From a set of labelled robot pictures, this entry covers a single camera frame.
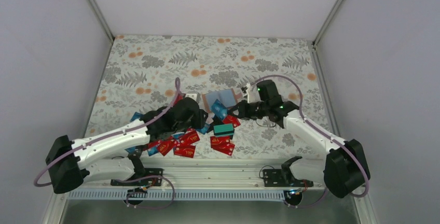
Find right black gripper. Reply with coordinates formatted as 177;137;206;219
228;99;269;121

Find blue diamond card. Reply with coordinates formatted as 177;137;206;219
211;99;228;121

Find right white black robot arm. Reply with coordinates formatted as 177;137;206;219
228;80;370;198

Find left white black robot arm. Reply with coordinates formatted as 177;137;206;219
46;97;208;194

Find red vip card right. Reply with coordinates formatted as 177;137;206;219
222;115;241;128

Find red vip card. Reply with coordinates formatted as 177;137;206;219
179;130;200;145
222;115;241;128
174;145;196;158

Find red vip card upper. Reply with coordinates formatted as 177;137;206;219
179;130;200;145

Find teal card with black stripe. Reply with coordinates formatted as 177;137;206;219
213;123;235;137

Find red vip card bottom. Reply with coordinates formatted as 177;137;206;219
174;145;196;158

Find red card lower left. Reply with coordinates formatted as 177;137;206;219
157;139;176;156

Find red card pair right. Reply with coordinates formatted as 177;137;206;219
210;136;235;156

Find blue card far left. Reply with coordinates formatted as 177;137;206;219
130;112;143;122

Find floral patterned table mat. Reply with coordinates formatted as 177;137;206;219
85;35;331;136

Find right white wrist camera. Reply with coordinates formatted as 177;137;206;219
241;83;253;103

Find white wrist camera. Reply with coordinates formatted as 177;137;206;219
241;83;253;103
185;93;200;102

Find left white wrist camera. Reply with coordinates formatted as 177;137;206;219
185;93;200;102

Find aluminium rail frame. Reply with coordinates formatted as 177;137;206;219
43;159;377;223

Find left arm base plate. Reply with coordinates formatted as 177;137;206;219
110;168;163;187

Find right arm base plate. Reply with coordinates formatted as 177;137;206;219
262;169;314;188

